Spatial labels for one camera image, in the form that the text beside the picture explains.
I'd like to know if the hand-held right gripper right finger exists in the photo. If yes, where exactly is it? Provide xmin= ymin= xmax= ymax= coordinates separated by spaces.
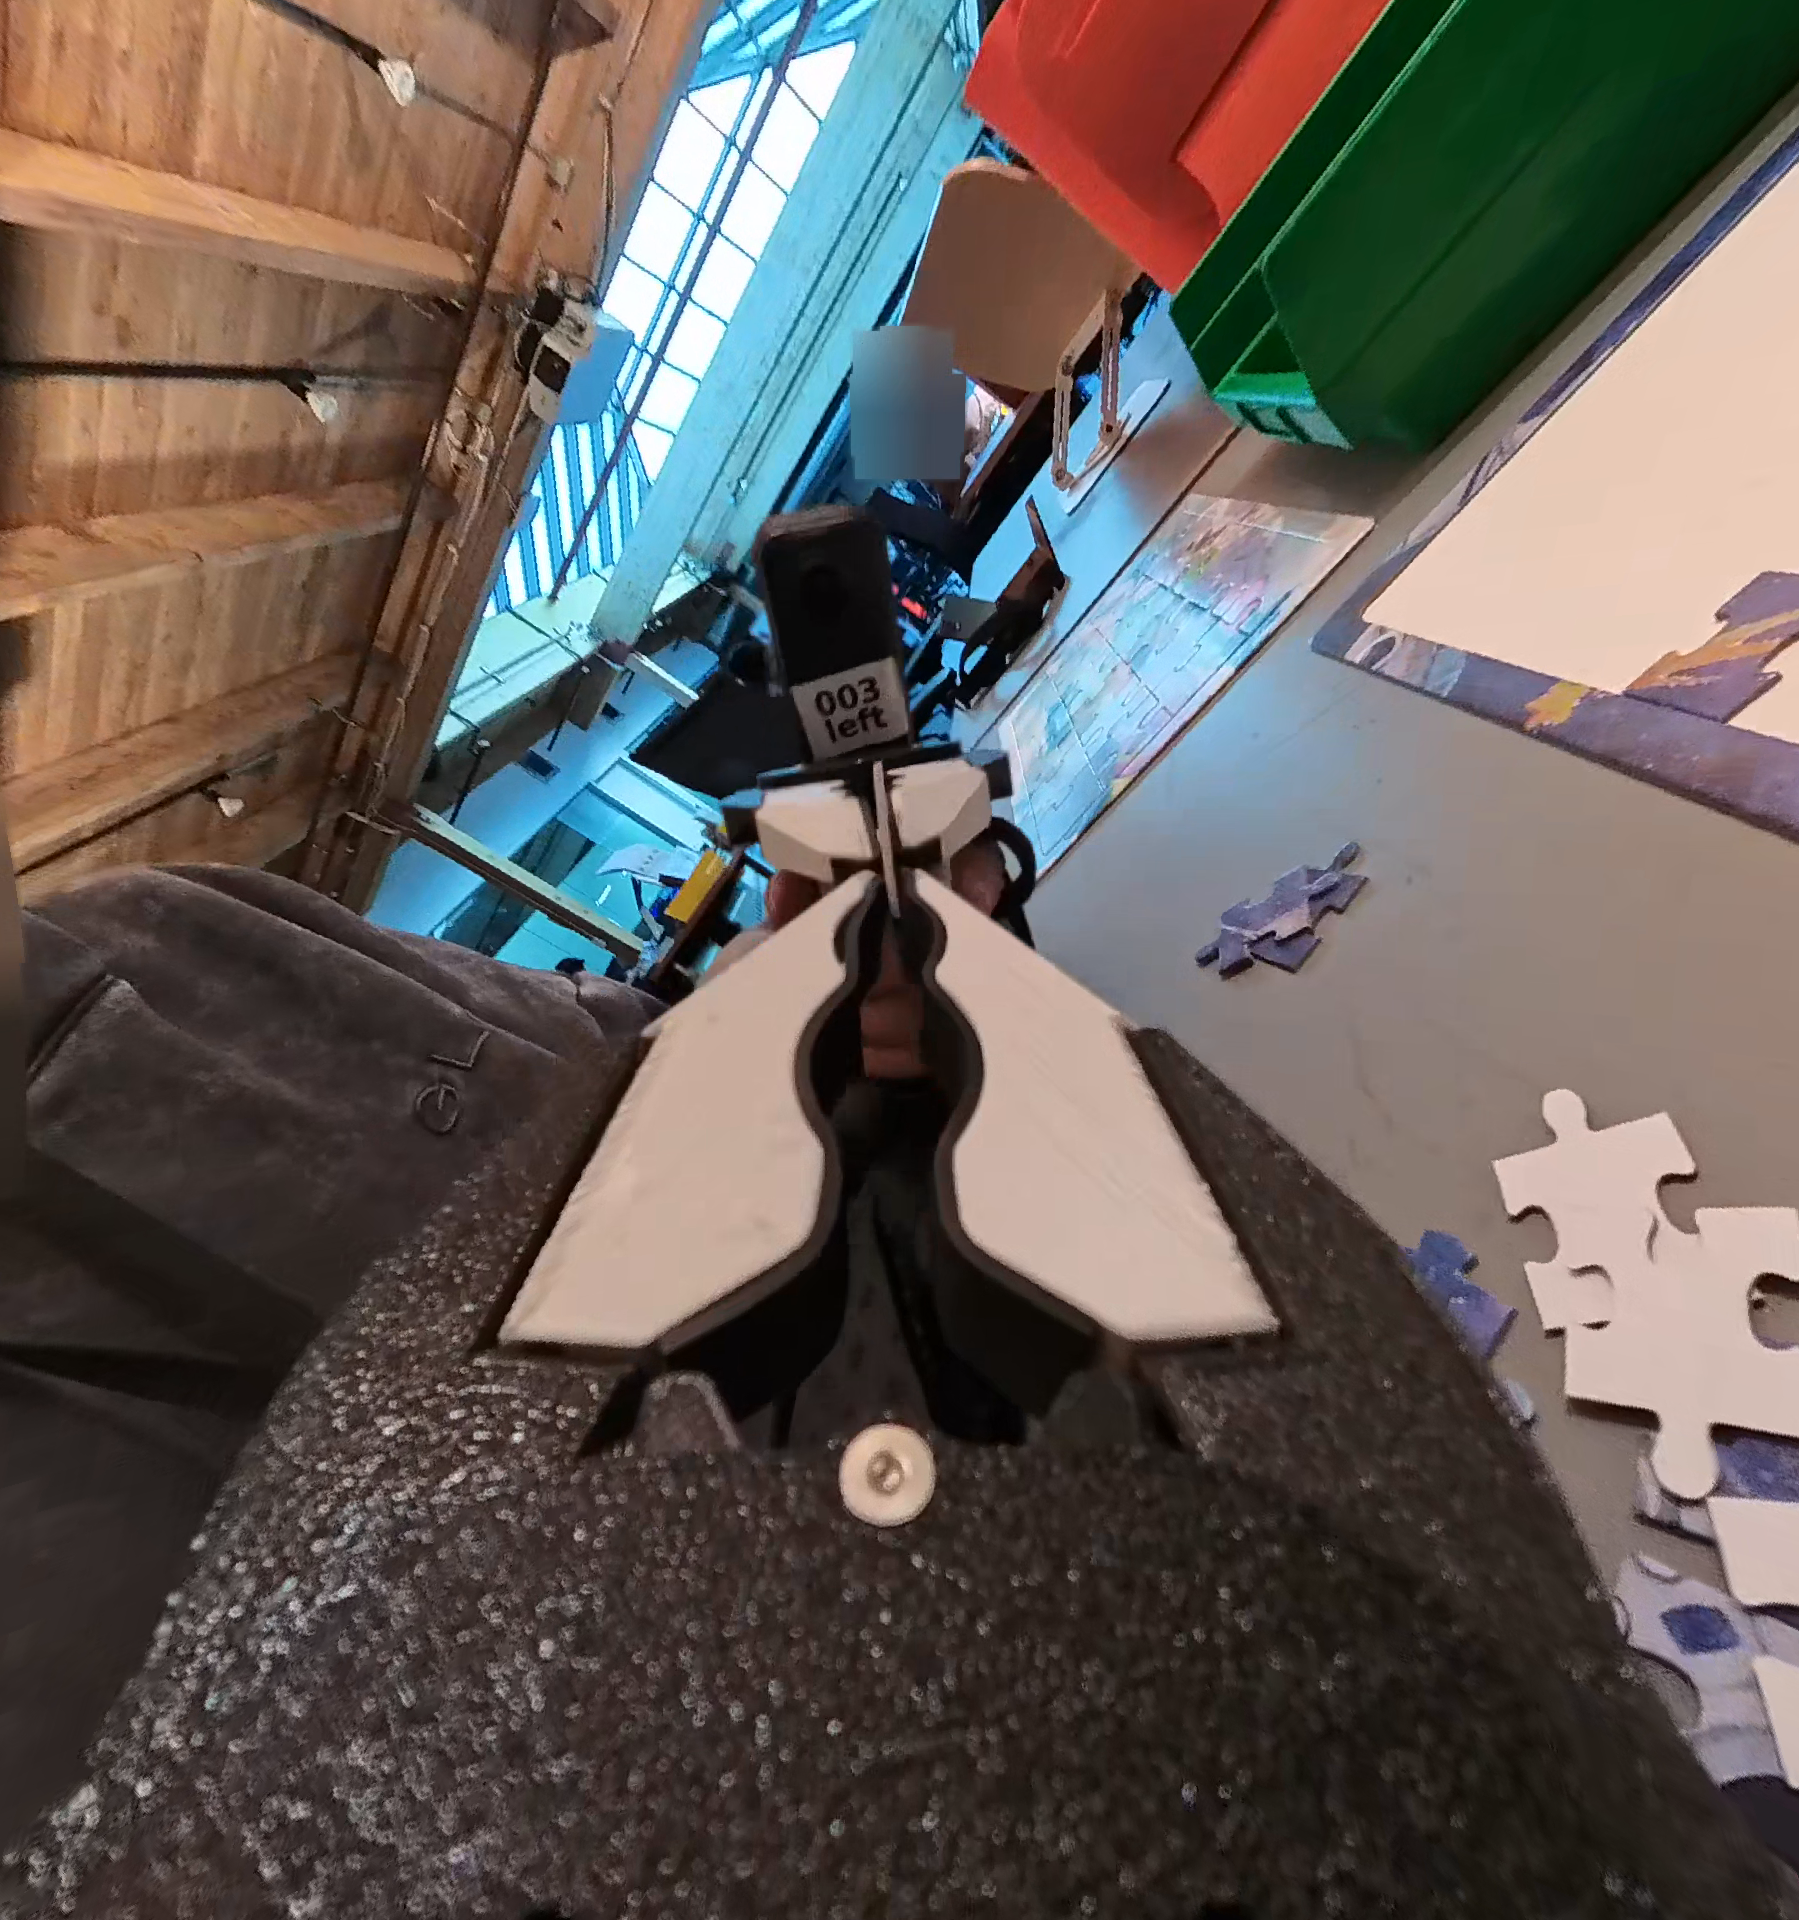
xmin=899 ymin=876 xmax=1280 ymax=1366

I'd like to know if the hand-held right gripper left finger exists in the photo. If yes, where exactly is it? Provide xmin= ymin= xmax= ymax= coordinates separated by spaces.
xmin=492 ymin=876 xmax=892 ymax=1366

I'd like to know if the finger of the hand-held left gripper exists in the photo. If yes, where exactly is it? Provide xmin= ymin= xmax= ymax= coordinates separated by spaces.
xmin=899 ymin=766 xmax=999 ymax=876
xmin=755 ymin=776 xmax=892 ymax=884

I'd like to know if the plain blue puzzle piece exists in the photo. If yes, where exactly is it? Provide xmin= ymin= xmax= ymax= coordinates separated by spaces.
xmin=864 ymin=766 xmax=907 ymax=926

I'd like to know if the pile of jigsaw puzzle pieces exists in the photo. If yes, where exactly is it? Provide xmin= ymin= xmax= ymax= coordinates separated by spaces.
xmin=1395 ymin=1083 xmax=1799 ymax=1920

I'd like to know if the blue framed puzzle board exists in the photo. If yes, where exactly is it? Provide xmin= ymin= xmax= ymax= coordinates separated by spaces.
xmin=1308 ymin=84 xmax=1799 ymax=863

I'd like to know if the person's left hand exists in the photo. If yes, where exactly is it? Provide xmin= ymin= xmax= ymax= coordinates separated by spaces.
xmin=764 ymin=835 xmax=1035 ymax=1083

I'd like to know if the pink dinosaur puzzle board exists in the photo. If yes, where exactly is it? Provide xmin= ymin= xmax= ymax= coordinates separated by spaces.
xmin=974 ymin=493 xmax=1378 ymax=881

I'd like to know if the wooden jointed stand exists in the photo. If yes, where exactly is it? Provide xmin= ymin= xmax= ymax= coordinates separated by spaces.
xmin=1050 ymin=291 xmax=1175 ymax=504

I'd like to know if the white ceiling device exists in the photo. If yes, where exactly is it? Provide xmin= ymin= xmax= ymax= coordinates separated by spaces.
xmin=518 ymin=291 xmax=642 ymax=429

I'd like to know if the plywood chair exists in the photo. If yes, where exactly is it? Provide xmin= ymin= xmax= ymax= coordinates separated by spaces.
xmin=900 ymin=160 xmax=1147 ymax=408

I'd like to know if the grey sweater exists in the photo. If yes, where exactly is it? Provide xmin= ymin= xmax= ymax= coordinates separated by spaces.
xmin=0 ymin=863 xmax=668 ymax=1920

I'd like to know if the red plastic bin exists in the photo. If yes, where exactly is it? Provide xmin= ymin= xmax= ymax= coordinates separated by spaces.
xmin=967 ymin=0 xmax=1395 ymax=299

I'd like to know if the green plastic bin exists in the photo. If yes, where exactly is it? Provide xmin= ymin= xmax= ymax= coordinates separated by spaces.
xmin=1175 ymin=0 xmax=1799 ymax=460

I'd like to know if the blue comet puzzle piece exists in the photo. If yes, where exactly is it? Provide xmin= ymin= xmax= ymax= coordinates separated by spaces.
xmin=1533 ymin=538 xmax=1799 ymax=733

